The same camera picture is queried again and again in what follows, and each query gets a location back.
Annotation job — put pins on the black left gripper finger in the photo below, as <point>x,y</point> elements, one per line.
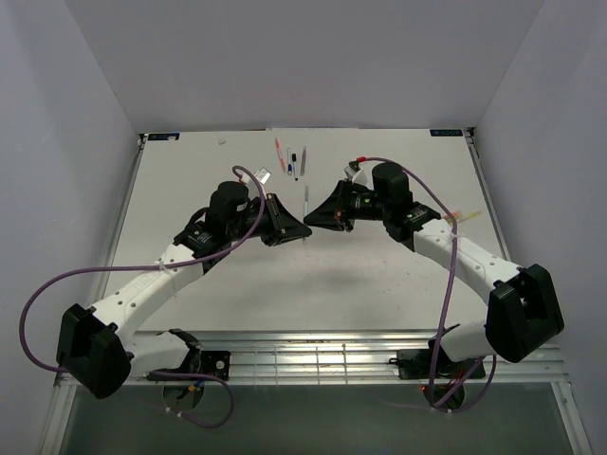
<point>285,236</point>
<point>285,219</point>

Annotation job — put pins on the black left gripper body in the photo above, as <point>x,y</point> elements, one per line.
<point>271,227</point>

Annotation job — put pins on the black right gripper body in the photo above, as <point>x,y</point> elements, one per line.
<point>350,205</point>

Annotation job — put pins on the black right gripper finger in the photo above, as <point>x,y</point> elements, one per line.
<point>326,211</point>
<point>323,220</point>

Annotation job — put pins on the green gel pen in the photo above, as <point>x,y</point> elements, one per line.
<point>305,204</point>

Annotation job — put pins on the yellow gel pen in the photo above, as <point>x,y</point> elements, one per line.
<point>465,217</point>

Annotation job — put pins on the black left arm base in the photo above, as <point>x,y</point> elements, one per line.
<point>195,363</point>

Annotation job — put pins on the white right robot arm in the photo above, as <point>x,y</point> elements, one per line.
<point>523,311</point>

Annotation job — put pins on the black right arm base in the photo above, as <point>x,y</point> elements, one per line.
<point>416,364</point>

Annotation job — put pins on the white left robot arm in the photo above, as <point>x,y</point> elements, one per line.
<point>95,343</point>

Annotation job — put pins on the purple gel pen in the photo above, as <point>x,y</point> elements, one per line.
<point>303,161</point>

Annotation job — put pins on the blue gel pen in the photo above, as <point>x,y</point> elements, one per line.
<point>289,161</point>

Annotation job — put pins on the black gel pen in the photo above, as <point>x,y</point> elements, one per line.
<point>294,164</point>

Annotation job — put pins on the red gel pen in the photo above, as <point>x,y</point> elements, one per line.
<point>280,155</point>

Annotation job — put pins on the orange highlighter pen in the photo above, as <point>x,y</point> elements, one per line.
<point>457,215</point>

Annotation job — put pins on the right blue corner label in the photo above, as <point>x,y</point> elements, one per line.
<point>446,132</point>

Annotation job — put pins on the blue corner label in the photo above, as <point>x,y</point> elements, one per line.
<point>446,132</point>
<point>163,136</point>

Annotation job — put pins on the left blue corner label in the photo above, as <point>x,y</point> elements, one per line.
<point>163,136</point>

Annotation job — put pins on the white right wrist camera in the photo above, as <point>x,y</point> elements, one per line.
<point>354,173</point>

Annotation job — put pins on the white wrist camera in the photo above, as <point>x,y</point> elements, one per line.
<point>262,175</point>
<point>354,173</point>

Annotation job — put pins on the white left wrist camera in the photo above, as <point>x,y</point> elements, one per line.
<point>262,175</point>

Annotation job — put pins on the aluminium front frame rails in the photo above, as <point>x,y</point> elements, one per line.
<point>322,358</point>

